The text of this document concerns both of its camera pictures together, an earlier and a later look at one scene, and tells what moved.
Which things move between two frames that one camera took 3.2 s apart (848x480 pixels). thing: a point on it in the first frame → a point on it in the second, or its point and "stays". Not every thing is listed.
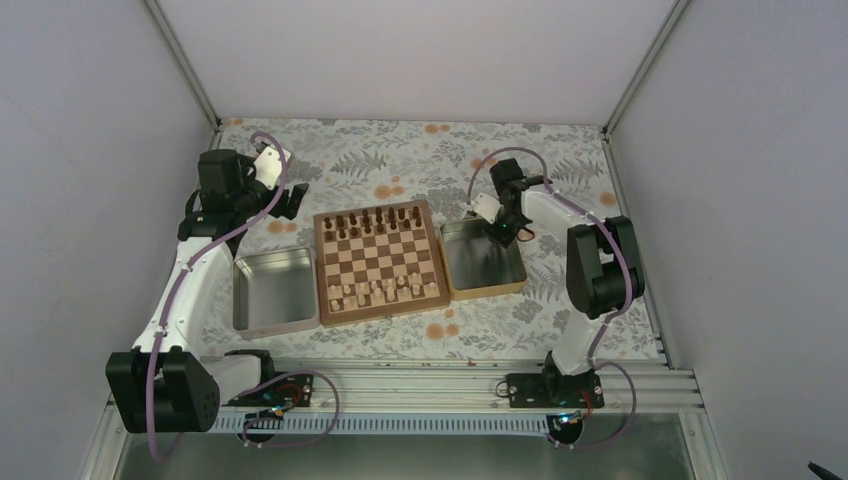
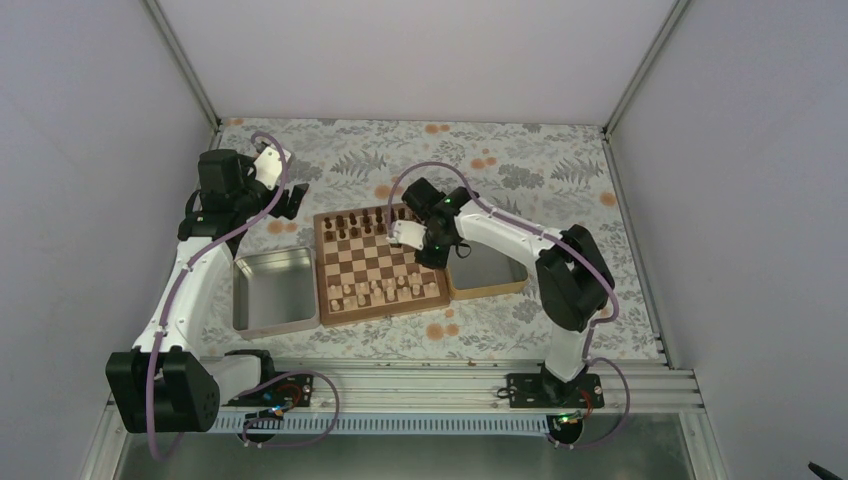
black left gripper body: [287, 211] stays
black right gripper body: [513, 223] → [440, 256]
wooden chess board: [378, 261] stays
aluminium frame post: [184, 67] stays
